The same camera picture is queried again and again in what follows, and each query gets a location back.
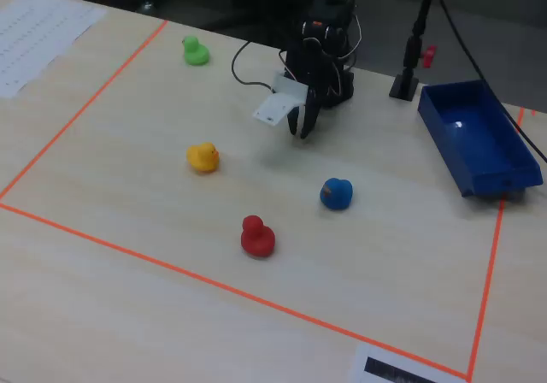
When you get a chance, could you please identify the red clamp knob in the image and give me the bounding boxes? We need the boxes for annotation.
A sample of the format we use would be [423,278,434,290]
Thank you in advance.
[421,44,438,69]

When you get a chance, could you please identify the long black stand cable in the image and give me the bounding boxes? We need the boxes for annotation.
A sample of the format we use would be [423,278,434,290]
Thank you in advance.
[434,0,547,164]

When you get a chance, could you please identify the orange tape line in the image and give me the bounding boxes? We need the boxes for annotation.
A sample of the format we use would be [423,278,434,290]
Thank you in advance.
[466,107,526,382]
[0,202,470,380]
[0,20,169,200]

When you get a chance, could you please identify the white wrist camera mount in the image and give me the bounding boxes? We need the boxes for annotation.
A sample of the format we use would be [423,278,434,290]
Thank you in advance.
[251,73,311,127]

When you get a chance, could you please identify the red rubber duck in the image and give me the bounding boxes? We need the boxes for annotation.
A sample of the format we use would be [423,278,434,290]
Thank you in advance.
[239,215,277,259]

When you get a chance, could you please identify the white printed paper sheet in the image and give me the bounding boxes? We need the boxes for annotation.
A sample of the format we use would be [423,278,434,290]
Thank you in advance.
[0,0,108,100]

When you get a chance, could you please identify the white paper with black bar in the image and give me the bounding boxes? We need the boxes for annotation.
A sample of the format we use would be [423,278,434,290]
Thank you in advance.
[348,342,468,383]

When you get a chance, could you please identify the blue plastic box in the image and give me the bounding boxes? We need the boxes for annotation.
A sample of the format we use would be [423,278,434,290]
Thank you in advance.
[417,79,544,199]

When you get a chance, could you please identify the black camera cable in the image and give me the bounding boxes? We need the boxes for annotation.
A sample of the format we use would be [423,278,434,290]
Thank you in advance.
[231,39,277,90]

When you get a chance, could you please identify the yellow rubber duck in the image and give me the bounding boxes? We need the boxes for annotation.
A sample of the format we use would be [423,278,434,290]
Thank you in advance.
[185,142,221,174]

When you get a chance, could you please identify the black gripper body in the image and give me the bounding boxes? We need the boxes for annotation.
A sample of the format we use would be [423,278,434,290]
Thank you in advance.
[294,36,342,102]

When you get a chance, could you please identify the green rubber duck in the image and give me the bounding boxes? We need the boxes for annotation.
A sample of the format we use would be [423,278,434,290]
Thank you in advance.
[181,35,211,68]

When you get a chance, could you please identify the black camera stand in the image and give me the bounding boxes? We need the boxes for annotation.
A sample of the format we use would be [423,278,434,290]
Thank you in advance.
[388,0,442,103]

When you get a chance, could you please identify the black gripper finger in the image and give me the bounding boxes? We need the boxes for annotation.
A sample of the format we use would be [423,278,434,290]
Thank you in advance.
[298,85,324,140]
[286,103,302,137]

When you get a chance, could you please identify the blue rubber duck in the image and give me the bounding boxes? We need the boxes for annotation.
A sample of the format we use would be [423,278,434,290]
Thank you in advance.
[319,177,354,211]

